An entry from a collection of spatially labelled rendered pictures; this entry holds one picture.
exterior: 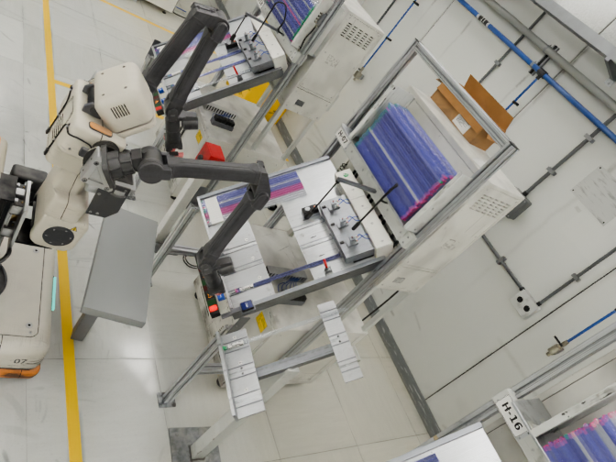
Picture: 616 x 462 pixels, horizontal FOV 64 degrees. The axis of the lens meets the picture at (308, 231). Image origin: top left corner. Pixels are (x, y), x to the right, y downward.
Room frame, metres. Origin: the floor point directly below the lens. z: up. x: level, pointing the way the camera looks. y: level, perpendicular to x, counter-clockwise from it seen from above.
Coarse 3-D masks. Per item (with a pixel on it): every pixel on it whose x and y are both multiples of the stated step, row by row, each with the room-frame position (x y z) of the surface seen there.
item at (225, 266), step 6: (222, 258) 1.53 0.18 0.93; (228, 258) 1.53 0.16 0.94; (204, 264) 1.44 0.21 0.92; (216, 264) 1.50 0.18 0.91; (222, 264) 1.50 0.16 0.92; (228, 264) 1.52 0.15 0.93; (204, 270) 1.45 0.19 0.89; (210, 270) 1.46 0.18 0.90; (222, 270) 1.51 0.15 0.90; (228, 270) 1.52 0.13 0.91; (234, 270) 1.53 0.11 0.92
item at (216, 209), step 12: (276, 180) 2.20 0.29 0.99; (288, 180) 2.22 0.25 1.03; (300, 180) 2.23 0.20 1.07; (228, 192) 2.08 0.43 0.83; (240, 192) 2.09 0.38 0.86; (276, 192) 2.13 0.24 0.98; (288, 192) 2.15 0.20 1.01; (300, 192) 2.16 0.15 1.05; (204, 204) 1.99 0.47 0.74; (216, 204) 2.00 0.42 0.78; (228, 204) 2.02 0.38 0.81; (216, 216) 1.94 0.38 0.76
